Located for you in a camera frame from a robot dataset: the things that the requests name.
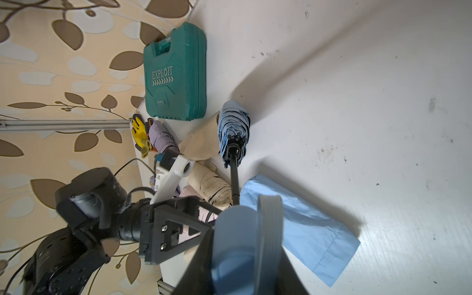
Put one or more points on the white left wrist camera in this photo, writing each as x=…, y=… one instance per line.
x=168, y=181

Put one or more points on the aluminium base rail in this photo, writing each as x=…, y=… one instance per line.
x=164, y=288

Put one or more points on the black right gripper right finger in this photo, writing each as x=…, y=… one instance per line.
x=287, y=282

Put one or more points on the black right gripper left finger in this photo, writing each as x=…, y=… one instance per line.
x=197, y=279

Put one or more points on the yellow black work glove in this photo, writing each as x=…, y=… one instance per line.
x=140, y=136

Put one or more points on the green plastic tool case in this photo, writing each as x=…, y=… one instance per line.
x=175, y=75

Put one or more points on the light blue umbrella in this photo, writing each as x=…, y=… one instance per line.
x=247, y=243

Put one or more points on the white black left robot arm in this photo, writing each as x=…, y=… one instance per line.
x=97, y=208

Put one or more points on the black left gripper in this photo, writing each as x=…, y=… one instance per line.
x=165, y=229

